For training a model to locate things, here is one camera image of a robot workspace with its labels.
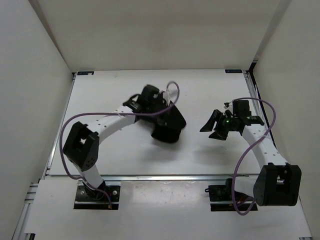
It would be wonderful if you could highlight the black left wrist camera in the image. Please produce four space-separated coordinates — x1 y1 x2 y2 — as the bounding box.
122 84 163 113

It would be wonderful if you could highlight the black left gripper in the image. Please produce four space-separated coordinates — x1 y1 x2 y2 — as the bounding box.
146 101 180 130

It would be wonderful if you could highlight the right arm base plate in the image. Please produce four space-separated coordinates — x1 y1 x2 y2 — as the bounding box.
204 178 253 212

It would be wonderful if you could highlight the blue left table label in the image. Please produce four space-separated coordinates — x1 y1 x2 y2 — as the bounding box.
76 71 95 76

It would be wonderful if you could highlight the blue table label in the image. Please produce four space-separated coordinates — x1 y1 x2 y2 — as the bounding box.
76 71 95 76
225 69 243 74

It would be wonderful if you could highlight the white front cover board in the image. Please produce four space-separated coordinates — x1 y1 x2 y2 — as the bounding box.
25 179 311 240

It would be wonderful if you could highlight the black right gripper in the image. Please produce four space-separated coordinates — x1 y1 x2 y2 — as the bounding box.
199 109 238 141

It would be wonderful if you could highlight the blue right table label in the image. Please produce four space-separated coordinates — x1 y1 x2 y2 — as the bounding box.
225 69 243 74

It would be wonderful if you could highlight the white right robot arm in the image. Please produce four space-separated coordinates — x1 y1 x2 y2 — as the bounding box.
200 109 302 206

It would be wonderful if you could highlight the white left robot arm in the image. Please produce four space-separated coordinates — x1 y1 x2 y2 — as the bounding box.
59 94 175 200

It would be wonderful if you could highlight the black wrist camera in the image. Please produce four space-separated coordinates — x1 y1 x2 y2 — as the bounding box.
122 84 163 113
224 100 252 118

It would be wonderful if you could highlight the black skirt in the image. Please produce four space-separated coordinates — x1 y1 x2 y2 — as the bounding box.
151 105 187 144

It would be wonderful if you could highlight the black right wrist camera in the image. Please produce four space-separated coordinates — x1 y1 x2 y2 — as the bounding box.
224 100 252 118

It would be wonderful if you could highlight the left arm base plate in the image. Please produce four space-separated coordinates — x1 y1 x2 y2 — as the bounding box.
73 182 121 210

